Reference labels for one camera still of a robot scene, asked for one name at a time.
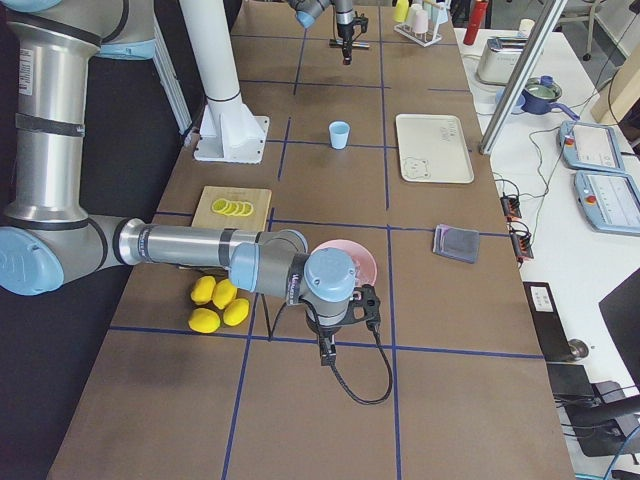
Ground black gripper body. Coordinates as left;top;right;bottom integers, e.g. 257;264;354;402
306;317;345;339
335;12;355;42

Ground steel muddler black tip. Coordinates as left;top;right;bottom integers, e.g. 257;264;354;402
329;38;371;50

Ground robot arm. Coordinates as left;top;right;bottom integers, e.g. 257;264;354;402
287;0;360;66
1;1;362;365

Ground yellow cup on rack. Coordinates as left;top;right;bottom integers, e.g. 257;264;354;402
393;0;410;23

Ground pink cup on rack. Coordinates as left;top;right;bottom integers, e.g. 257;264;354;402
407;8;429;35

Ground pink bowl of ice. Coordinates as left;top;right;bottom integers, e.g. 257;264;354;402
313;239;378;287

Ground light blue plastic cup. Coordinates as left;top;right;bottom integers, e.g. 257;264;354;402
328;120;350;150

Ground whole yellow lemon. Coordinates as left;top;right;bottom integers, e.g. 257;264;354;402
190;275;216;306

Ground cream bear serving tray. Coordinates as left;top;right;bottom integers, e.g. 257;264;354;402
395;114;474;184

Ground red bottle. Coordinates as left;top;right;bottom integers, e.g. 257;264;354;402
463;0;489;46

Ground wooden cutting board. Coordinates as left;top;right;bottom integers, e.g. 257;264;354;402
177;185;273;275

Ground white toaster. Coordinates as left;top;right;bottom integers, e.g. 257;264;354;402
476;36;527;85

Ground folded grey cloth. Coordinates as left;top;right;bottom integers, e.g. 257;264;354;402
433;224;480;264

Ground blue saucepan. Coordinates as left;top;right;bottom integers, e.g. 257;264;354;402
522;75;580;121

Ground orange connector block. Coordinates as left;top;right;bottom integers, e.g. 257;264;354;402
510;230;534;263
500;196;522;221

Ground black label box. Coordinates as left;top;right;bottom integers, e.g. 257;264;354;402
523;282;573;362

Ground blue teach pendant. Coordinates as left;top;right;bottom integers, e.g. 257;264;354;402
558;120;625;173
574;170;639;236

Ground black monitor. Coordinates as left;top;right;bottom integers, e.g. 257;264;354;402
599;270;640;384

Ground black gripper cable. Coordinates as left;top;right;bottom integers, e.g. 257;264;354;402
259;294;395;405

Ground white wire cup rack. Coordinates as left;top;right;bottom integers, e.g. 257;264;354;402
393;0;451;47

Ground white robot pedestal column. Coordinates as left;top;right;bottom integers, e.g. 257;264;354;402
180;0;242;113

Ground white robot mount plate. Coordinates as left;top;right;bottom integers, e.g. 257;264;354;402
194;105;270;164

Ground aluminium frame post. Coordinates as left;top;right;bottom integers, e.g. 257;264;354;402
479;0;568;155

